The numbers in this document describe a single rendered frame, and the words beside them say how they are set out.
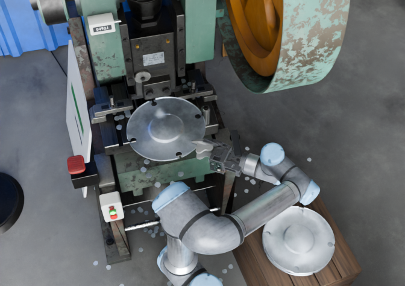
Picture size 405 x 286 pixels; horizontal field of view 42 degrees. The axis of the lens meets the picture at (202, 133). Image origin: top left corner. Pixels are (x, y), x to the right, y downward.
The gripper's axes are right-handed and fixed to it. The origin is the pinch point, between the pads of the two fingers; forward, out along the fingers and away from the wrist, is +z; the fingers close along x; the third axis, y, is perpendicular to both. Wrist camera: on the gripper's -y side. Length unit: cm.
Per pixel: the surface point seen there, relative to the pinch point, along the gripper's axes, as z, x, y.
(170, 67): 13.0, -21.8, -11.8
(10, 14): 144, 37, -66
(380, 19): -44, 84, -186
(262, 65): -18.3, -28.7, -17.3
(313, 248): -49, 46, 1
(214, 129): -0.4, 12.6, -16.2
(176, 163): 8.2, 16.6, 1.6
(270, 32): -18.5, -37.6, -23.5
